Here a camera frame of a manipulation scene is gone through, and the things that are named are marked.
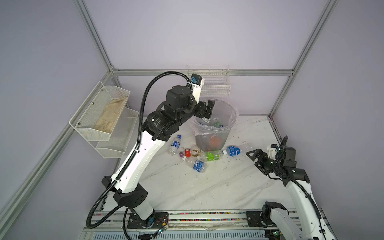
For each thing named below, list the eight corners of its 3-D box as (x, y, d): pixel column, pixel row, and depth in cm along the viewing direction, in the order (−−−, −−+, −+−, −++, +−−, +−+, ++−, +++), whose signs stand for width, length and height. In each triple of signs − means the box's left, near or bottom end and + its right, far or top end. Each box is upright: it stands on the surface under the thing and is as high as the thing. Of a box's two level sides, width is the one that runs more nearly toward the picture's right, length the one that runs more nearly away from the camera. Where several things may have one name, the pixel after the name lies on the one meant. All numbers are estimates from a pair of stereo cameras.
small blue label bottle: (168, 154, 99) (167, 150, 96) (177, 136, 109) (176, 132, 105) (175, 156, 98) (174, 152, 95) (183, 137, 108) (183, 134, 104)
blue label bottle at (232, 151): (222, 157, 98) (223, 153, 94) (221, 149, 102) (222, 145, 98) (239, 157, 98) (241, 153, 94) (237, 149, 102) (239, 145, 98)
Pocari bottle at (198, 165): (181, 165, 95) (180, 161, 90) (185, 158, 98) (184, 154, 94) (204, 175, 91) (204, 171, 86) (207, 167, 94) (208, 163, 89)
